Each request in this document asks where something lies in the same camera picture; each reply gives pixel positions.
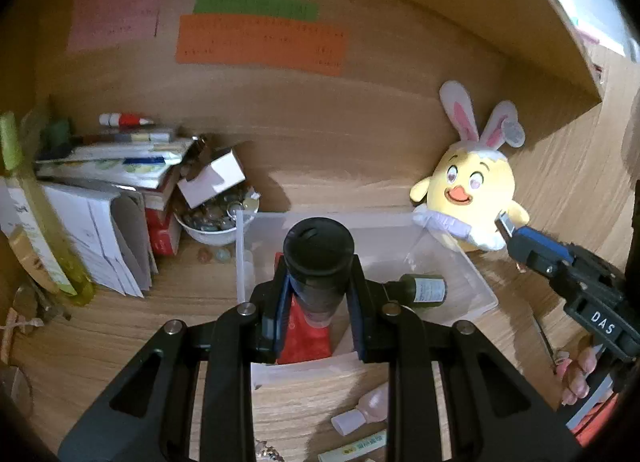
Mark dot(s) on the red cardboard box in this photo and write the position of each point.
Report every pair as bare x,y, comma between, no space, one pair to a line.
305,342

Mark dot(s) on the white bowl of stones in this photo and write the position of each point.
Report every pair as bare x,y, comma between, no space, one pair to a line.
210,234

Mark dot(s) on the round eyeglasses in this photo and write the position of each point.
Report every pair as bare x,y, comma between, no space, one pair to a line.
22,298

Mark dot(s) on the clear plastic storage box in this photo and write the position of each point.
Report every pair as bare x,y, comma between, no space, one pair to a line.
380,242

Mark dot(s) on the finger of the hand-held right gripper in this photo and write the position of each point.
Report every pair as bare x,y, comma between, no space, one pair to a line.
532,249

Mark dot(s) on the small green box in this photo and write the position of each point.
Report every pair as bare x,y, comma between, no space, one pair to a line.
57,136

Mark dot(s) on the small white cardboard box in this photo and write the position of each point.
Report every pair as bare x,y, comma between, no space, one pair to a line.
215,177

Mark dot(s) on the small pink bottle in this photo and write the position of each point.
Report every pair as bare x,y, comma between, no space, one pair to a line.
372,404

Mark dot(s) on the green paper note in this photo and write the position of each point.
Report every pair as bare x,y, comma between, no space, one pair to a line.
255,5

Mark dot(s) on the stack of books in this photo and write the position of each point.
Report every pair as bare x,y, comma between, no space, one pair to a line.
110,160

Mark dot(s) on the pink paper note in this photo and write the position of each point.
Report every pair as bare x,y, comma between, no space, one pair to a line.
115,17

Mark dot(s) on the yellow chick plush toy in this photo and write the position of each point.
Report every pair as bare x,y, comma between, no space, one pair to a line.
470,182

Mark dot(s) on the small round stone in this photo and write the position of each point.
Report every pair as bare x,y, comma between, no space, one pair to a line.
222,254

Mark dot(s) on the person's right hand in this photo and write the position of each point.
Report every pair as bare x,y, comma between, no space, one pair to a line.
577,382

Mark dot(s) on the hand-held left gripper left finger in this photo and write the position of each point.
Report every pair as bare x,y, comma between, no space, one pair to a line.
274,312

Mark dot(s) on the orange paper note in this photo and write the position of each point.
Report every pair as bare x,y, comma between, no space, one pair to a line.
260,45

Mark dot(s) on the black cylindrical container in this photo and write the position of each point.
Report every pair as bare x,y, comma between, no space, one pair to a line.
317,252

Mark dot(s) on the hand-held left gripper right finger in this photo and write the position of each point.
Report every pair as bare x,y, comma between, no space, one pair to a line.
357,314

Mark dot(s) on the yellow-green spray bottle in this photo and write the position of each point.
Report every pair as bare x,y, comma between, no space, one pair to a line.
45,227

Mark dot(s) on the beige cream tube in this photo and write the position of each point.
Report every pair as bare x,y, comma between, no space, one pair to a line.
27,257

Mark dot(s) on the black binder clip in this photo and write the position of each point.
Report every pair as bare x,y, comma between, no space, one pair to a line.
201,146

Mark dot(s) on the white folded papers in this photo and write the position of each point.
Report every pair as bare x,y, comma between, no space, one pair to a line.
100,237

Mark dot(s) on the dark green pump bottle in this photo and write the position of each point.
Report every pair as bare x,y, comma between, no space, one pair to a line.
425,289

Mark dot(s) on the red and white marker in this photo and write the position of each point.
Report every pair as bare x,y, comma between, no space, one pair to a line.
127,119

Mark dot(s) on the pale green tube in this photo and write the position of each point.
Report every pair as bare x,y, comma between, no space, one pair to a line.
355,449

